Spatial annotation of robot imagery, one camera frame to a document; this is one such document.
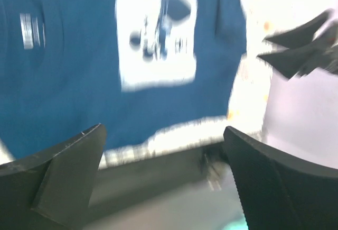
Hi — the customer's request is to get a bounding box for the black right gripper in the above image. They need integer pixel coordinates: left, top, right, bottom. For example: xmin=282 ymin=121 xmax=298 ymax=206
xmin=257 ymin=9 xmax=337 ymax=79

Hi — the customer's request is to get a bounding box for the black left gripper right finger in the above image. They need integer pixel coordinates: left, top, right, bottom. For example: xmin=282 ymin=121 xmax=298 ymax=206
xmin=223 ymin=126 xmax=337 ymax=229

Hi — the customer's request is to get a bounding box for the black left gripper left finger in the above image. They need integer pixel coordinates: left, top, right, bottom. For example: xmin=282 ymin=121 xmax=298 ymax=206
xmin=1 ymin=124 xmax=106 ymax=229

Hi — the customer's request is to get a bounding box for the blue printed t shirt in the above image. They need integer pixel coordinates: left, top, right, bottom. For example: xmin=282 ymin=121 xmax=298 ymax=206
xmin=1 ymin=0 xmax=247 ymax=158

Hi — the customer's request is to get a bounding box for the floral patterned table mat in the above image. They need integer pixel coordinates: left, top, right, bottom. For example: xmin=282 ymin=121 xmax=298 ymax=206
xmin=99 ymin=0 xmax=337 ymax=169

